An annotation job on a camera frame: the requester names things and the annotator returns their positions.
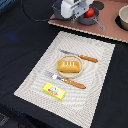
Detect dark grey stock pot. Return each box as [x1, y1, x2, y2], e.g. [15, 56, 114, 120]
[52, 0, 63, 19]

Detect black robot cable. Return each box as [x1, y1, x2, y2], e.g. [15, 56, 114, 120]
[20, 0, 54, 23]

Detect pink stove board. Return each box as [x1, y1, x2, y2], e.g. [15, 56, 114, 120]
[49, 0, 128, 43]

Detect beige woven placemat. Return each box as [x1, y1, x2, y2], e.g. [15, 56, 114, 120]
[14, 31, 115, 128]

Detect yellow butter box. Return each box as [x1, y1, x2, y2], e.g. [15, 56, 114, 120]
[43, 82, 66, 100]

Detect knife with wooden handle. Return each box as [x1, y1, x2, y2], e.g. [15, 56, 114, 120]
[58, 49, 98, 63]

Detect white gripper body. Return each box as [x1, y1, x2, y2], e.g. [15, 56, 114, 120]
[61, 0, 94, 22]

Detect fork with wooden handle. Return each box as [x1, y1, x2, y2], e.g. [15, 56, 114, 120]
[45, 70, 86, 89]

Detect grey pot with handle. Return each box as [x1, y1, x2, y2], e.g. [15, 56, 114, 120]
[78, 7, 105, 30]

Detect red tomato toy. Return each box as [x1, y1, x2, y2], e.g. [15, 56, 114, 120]
[85, 8, 94, 18]

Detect beige bowl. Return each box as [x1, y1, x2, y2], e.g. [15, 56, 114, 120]
[119, 5, 128, 30]

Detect orange bread loaf toy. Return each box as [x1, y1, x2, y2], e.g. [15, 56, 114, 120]
[57, 60, 80, 73]

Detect black stove burner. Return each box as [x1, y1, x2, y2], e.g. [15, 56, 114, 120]
[93, 1, 104, 10]

